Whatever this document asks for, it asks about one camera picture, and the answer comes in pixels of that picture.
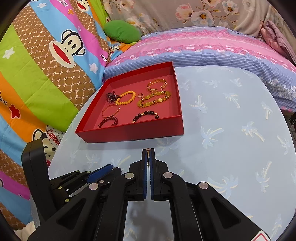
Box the dark red bead bracelet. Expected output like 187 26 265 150
97 115 119 129

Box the black and gold bead bracelet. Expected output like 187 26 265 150
132 110 160 123

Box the yellow bead bracelet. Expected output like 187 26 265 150
115 90 137 107

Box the thin gold bangle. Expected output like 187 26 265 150
101 104 120 118

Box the red cardboard tray box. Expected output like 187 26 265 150
75 62 184 143

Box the light blue palm tablecloth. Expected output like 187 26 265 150
49 66 295 240

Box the colourful monkey cartoon quilt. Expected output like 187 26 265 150
0 0 123 241

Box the green plush pillow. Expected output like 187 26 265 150
103 20 141 44

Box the pink and blue striped bedding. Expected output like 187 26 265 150
104 27 295 113

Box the grey floral sheet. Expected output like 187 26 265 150
101 0 270 36

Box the pink folded cloth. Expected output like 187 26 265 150
260 20 295 65

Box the yellow amber stone bracelet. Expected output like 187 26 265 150
137 90 172 108

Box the dark beaded chain necklace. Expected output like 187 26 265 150
106 90 120 103

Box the gold chain bracelet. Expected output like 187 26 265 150
146 78 168 93

